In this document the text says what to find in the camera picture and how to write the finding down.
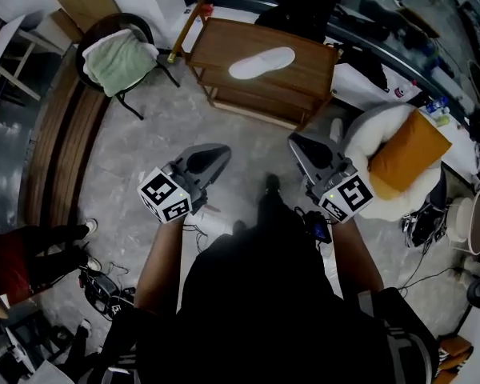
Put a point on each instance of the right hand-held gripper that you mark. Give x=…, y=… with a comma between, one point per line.
x=348, y=198

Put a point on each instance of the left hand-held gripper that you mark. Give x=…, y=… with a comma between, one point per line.
x=164, y=196

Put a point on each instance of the person's right forearm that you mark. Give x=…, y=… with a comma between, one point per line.
x=356, y=254

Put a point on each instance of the person's left forearm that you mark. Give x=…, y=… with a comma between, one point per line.
x=160, y=262

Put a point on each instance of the white fluffy chair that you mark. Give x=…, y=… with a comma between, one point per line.
x=364, y=134

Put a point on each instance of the person's black shoe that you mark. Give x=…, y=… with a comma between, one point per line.
x=272, y=183

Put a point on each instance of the black small device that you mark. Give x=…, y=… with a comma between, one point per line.
x=319, y=226

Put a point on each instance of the wooden shelf table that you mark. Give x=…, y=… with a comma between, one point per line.
x=264, y=90

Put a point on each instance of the orange pillow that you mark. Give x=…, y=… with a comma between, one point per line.
x=408, y=150

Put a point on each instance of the clear plastic bottle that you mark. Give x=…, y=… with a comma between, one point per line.
x=437, y=104

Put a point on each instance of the green small object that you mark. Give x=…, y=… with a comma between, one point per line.
x=442, y=121

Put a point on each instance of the brass pole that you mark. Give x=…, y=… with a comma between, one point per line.
x=186, y=30

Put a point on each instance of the green towel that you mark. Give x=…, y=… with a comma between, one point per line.
x=120, y=62

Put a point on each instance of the person's black clothing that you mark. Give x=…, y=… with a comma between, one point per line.
x=256, y=302

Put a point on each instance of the curved wooden platform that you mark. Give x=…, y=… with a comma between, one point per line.
x=60, y=154

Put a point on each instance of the white bucket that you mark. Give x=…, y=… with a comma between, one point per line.
x=470, y=222

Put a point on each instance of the black round chair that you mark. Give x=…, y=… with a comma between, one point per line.
x=104, y=26

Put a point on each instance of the black floor equipment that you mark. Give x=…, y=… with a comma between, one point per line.
x=104, y=290

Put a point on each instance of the black grey striped bag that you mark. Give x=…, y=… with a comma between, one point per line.
x=404, y=334

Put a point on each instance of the white table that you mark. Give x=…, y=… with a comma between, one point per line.
x=8, y=50

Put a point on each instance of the orange black striped object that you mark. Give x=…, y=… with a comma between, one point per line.
x=456, y=354

